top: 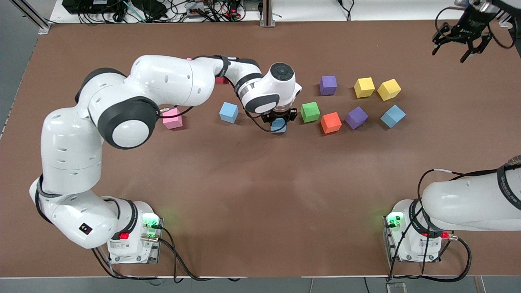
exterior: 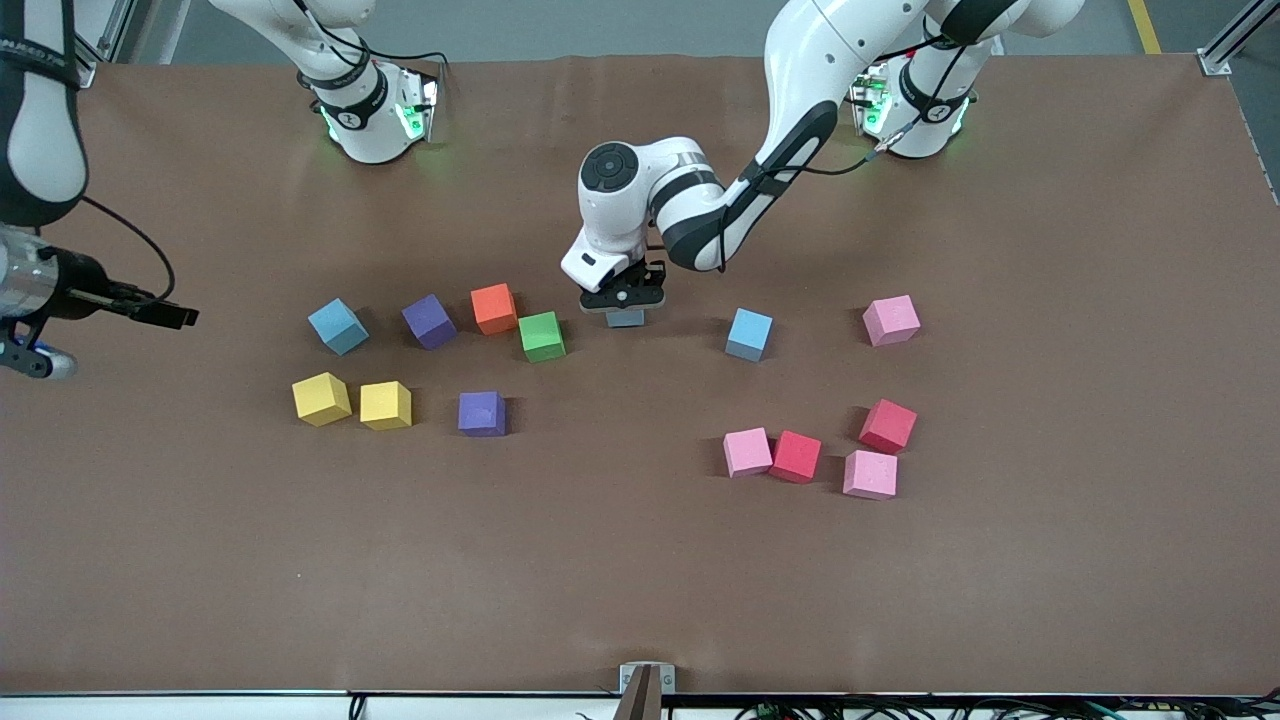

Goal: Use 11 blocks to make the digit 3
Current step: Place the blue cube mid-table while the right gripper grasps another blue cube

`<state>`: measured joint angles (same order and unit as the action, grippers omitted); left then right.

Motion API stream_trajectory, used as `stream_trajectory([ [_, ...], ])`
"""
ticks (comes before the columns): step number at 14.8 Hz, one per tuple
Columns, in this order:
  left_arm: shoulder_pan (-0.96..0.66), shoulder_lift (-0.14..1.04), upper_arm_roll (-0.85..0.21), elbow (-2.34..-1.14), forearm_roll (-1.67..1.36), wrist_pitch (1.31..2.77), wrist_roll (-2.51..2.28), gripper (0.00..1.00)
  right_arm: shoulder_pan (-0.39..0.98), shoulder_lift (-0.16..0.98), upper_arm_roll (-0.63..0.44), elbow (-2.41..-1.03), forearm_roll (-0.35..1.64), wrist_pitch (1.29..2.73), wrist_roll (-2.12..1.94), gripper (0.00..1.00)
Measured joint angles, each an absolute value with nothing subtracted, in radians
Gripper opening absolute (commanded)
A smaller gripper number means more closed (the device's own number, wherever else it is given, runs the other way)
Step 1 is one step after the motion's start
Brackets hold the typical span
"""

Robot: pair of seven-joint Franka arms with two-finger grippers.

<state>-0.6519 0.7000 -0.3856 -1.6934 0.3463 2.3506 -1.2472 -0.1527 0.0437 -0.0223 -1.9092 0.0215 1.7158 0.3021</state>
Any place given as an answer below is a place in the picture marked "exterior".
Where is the green foam cube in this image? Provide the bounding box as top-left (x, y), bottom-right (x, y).
top-left (518, 311), bottom-right (567, 363)

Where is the brown camera pole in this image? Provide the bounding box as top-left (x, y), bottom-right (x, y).
top-left (612, 666), bottom-right (665, 720)

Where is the red foam cube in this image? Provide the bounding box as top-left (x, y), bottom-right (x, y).
top-left (769, 430), bottom-right (823, 485)
top-left (858, 398), bottom-right (918, 455)

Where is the orange foam cube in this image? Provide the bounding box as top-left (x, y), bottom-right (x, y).
top-left (470, 283), bottom-right (519, 336)

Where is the white table edge rail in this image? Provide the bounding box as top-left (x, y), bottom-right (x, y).
top-left (0, 690), bottom-right (1280, 720)

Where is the yellow foam cube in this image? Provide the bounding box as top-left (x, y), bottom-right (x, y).
top-left (359, 380), bottom-right (413, 432)
top-left (292, 372), bottom-right (353, 428)

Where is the light pink dimpled foam cube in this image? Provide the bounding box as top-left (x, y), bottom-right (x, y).
top-left (842, 449), bottom-right (899, 501)

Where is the gray metal mounting bracket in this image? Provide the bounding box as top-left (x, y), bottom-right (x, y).
top-left (619, 662), bottom-right (677, 695)

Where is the aluminium frame post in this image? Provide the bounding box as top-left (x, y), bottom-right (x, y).
top-left (1198, 0), bottom-right (1280, 77)
top-left (75, 0), bottom-right (136, 89)

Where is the brown table mat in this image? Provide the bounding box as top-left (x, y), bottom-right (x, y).
top-left (0, 52), bottom-right (1280, 696)

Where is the purple foam cube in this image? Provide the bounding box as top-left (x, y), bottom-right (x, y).
top-left (401, 293), bottom-right (459, 351)
top-left (458, 391), bottom-right (508, 438)

